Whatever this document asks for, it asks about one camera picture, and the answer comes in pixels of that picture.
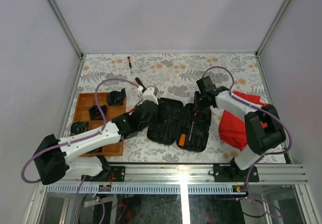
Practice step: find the aluminium front rail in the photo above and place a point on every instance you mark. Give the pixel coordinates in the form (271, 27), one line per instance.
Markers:
(171, 179)

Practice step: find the black plastic tool case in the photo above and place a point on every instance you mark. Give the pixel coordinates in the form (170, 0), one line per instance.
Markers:
(179, 120)

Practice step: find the black orange handle screwdriver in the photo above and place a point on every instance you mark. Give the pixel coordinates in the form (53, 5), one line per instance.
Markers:
(192, 126)

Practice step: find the wooden compartment tray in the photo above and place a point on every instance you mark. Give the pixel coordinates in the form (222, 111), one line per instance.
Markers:
(84, 121)

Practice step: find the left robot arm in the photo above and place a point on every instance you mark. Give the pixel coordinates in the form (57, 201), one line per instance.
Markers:
(54, 158)

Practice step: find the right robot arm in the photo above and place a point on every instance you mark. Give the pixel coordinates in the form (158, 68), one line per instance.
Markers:
(264, 130)

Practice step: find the dark patterned rolled cloth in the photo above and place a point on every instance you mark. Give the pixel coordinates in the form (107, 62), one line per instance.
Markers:
(116, 98)

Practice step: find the claw hammer black handle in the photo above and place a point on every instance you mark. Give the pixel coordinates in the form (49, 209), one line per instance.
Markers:
(139, 82)

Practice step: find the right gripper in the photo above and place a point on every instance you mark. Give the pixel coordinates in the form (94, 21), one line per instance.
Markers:
(196, 107)

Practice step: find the red cloth bag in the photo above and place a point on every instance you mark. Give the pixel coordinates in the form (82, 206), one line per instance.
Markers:
(231, 129)

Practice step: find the large orange screwdriver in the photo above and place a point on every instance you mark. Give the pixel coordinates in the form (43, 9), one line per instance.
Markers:
(182, 140)

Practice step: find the small precision screwdriver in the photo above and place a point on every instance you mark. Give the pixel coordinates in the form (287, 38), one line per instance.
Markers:
(130, 64)

